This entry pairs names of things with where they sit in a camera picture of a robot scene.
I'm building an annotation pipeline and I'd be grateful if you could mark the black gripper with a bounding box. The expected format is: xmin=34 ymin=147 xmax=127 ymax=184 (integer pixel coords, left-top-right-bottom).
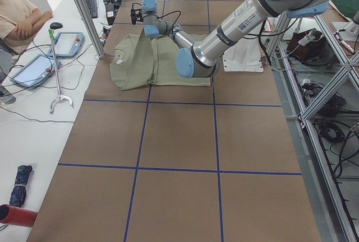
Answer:
xmin=130 ymin=3 xmax=142 ymax=25

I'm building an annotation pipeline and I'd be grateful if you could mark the olive green long-sleeve shirt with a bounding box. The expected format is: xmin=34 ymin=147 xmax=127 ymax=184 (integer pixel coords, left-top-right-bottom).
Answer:
xmin=110 ymin=32 xmax=211 ymax=91

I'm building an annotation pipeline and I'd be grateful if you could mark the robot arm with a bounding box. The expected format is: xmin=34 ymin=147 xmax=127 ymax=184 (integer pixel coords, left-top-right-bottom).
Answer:
xmin=131 ymin=0 xmax=329 ymax=78

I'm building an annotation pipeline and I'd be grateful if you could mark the black computer keyboard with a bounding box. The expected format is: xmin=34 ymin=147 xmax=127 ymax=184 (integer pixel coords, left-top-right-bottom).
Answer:
xmin=85 ymin=0 xmax=98 ymax=18

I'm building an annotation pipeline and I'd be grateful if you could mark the far teach pendant tablet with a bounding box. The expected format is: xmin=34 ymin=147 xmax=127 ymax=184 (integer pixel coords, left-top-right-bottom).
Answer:
xmin=49 ymin=29 xmax=85 ymax=59

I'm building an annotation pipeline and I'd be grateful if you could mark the teach pendant tablet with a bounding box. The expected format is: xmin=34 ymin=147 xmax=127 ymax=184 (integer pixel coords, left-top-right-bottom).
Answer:
xmin=49 ymin=29 xmax=85 ymax=59
xmin=10 ymin=54 xmax=55 ymax=89

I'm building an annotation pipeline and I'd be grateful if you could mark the black computer mouse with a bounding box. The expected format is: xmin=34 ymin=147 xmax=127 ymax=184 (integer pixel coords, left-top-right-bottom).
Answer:
xmin=50 ymin=22 xmax=63 ymax=30

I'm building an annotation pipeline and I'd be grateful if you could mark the near teach pendant tablet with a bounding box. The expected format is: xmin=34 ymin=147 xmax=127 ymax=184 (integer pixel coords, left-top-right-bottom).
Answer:
xmin=10 ymin=54 xmax=55 ymax=89

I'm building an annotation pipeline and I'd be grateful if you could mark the metal reacher grabber tool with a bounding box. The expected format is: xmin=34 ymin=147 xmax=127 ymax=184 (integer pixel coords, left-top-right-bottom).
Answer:
xmin=48 ymin=28 xmax=73 ymax=114

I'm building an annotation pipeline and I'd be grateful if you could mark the seated person in beige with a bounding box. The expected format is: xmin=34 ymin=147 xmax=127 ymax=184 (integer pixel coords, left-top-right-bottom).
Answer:
xmin=1 ymin=0 xmax=53 ymax=54

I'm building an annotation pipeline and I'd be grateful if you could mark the white power strip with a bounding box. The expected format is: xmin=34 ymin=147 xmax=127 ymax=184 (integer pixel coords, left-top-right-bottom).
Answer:
xmin=298 ymin=29 xmax=323 ymax=46

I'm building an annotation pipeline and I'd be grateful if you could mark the folded dark blue umbrella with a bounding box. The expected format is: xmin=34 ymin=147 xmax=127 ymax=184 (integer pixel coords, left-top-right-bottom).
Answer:
xmin=9 ymin=165 xmax=33 ymax=207

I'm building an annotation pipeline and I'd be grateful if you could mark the red cylinder bottle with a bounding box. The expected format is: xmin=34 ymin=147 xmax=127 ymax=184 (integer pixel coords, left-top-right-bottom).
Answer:
xmin=1 ymin=204 xmax=38 ymax=227

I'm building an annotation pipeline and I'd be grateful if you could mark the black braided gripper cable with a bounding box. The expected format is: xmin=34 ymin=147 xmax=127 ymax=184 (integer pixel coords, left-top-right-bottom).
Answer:
xmin=131 ymin=2 xmax=183 ymax=27

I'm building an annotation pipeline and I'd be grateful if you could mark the aluminium frame post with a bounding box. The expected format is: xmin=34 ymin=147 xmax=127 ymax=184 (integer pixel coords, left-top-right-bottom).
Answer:
xmin=74 ymin=0 xmax=105 ymax=59

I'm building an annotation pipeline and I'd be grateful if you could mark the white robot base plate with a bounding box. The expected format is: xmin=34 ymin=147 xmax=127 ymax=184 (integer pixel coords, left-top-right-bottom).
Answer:
xmin=223 ymin=39 xmax=264 ymax=72

